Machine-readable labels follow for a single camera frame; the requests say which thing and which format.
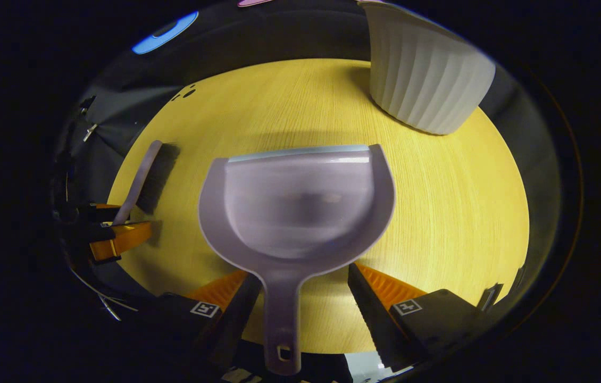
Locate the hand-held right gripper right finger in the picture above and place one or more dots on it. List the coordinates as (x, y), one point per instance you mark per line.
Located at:
(375, 319)

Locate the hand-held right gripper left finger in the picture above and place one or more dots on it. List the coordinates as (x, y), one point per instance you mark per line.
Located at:
(231, 319)

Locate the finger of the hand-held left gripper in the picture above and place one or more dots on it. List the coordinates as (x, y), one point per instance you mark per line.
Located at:
(122, 239)
(101, 213)

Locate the small broom with black bristles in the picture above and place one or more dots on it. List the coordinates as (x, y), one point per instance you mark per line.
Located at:
(154, 175)

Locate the light purple plastic dustpan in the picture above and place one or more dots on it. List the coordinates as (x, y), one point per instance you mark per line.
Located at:
(295, 213)

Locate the white ribbed garbage bin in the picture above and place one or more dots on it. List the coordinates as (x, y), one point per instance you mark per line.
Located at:
(428, 74)

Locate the silver cloth clip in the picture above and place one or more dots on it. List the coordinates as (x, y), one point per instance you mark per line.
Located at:
(89, 132)

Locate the black backdrop cloth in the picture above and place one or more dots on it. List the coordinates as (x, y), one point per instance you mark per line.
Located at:
(279, 32)

